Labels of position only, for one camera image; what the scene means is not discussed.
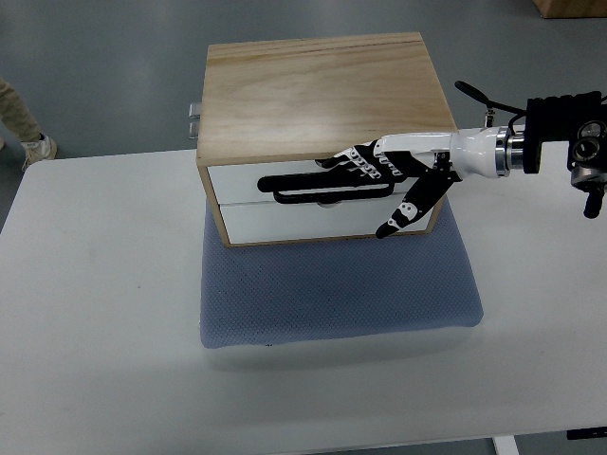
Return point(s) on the black drawer handle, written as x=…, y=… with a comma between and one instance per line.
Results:
x=308, y=182

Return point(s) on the cardboard box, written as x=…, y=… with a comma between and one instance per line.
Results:
x=571, y=9

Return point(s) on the person's leg beige trousers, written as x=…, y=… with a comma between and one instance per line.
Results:
x=16, y=117

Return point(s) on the blue-grey mesh cushion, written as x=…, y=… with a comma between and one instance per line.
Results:
x=272, y=295

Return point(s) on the white sneaker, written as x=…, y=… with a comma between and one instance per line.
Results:
x=43, y=149

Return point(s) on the white table leg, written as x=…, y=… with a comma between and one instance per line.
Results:
x=505, y=445

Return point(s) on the white drawer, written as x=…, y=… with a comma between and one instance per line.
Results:
x=237, y=184
x=267, y=223

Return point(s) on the black table control panel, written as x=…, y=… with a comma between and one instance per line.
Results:
x=586, y=433

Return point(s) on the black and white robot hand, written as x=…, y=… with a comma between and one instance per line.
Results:
x=435, y=160

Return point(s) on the metal clamp bracket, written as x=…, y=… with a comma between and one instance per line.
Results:
x=194, y=119

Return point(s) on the wooden drawer cabinet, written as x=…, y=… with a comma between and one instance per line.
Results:
x=308, y=99

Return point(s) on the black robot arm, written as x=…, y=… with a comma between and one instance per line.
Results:
x=579, y=120

